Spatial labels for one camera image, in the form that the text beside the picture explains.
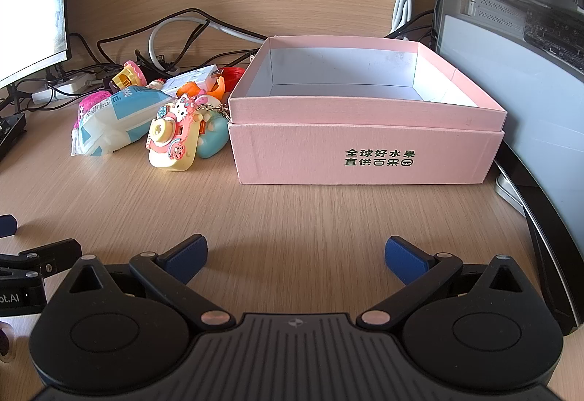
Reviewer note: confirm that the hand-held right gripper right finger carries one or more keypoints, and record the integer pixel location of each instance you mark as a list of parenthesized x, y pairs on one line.
[(405, 257)]

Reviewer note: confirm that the wooden desktop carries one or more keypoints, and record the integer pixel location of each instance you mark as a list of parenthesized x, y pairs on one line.
[(292, 209)]

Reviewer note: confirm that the red round lid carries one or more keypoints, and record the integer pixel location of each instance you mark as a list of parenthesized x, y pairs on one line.
[(235, 76)]

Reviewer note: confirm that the white power strip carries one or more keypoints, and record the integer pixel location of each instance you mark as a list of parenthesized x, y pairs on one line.
[(64, 88)]

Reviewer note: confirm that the teal plastic toy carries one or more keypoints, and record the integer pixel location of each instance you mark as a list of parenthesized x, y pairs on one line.
[(213, 138)]

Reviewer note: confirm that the orange plastic toy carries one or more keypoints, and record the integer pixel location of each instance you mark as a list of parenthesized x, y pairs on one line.
[(203, 90)]

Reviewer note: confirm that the glass-sided computer case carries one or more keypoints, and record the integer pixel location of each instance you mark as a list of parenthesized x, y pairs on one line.
[(515, 86)]

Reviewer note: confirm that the silver metal stand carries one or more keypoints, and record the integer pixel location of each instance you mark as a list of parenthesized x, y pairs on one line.
[(508, 195)]

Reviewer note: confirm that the pink mesh pouch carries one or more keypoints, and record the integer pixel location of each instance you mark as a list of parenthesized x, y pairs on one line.
[(93, 102)]

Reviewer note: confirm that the pink cardboard box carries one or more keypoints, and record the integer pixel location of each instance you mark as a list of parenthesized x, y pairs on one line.
[(365, 154)]

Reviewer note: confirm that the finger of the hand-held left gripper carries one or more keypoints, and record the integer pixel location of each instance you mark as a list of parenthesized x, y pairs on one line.
[(54, 255), (7, 225)]

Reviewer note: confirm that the blue white wet wipes pack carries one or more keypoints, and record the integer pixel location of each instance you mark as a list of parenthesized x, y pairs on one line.
[(121, 120)]

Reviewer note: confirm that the black keyboard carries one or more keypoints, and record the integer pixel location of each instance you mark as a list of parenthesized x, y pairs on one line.
[(10, 134)]

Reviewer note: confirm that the yellow pink figure toy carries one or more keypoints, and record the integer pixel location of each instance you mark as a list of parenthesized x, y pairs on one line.
[(129, 75)]

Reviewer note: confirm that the yellow cartoon cat camera toy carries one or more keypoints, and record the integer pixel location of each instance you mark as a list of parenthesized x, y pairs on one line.
[(173, 141)]

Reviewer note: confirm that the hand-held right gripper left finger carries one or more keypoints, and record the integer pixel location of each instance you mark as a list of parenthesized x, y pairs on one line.
[(187, 257)]

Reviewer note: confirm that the white card box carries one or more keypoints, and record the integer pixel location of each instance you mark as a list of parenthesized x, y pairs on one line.
[(191, 79)]

